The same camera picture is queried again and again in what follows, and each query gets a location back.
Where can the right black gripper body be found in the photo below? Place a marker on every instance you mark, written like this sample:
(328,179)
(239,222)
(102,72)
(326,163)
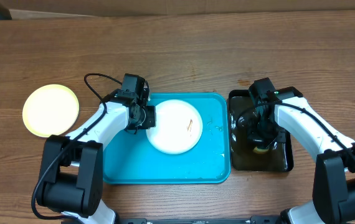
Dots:
(267,132)

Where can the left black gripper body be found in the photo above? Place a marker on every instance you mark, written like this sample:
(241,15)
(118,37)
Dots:
(147,119)

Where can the green yellow sponge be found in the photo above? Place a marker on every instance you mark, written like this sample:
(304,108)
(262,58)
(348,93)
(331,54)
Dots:
(260,151)

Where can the white plate with ketchup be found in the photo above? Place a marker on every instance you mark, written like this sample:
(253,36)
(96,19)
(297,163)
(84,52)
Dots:
(178,127)

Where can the yellow plate with ketchup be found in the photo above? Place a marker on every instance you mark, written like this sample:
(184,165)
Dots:
(50,109)

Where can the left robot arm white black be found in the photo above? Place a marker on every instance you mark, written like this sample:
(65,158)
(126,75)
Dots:
(71,171)

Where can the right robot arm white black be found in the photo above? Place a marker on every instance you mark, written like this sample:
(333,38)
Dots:
(333,196)

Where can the black water tray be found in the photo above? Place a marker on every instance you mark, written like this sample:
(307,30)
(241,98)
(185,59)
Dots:
(275,160)

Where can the teal plastic tray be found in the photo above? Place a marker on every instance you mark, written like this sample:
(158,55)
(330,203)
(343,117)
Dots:
(131,159)

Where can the cardboard panel at back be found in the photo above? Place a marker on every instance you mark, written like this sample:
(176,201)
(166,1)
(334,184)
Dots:
(174,7)

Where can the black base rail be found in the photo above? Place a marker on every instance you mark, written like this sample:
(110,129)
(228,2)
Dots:
(262,219)

